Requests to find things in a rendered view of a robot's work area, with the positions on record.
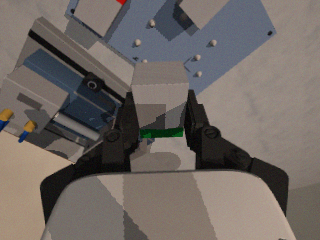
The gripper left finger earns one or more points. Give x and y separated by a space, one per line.
111 155

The grey block with red end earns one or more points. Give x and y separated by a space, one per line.
99 15

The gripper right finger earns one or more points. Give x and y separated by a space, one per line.
215 152

